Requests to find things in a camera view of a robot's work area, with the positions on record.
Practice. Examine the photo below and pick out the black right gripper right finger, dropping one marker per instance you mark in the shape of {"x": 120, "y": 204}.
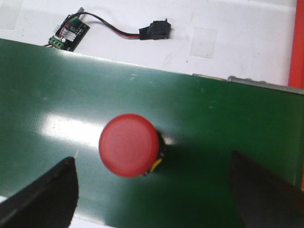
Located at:
{"x": 262, "y": 198}

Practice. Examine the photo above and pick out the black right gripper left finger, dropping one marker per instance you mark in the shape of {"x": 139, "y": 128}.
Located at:
{"x": 48, "y": 202}

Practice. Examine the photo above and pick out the red mushroom push button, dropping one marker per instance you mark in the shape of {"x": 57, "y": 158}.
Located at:
{"x": 130, "y": 146}

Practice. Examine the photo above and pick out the green conveyor belt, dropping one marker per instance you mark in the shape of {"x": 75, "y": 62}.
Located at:
{"x": 55, "y": 104}

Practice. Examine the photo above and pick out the red plastic bin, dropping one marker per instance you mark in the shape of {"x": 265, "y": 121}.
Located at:
{"x": 296, "y": 74}

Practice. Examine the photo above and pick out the black motor controller board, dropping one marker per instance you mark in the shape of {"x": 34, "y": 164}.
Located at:
{"x": 68, "y": 35}

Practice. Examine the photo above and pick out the black rocker switch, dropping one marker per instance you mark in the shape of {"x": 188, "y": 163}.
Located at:
{"x": 159, "y": 29}

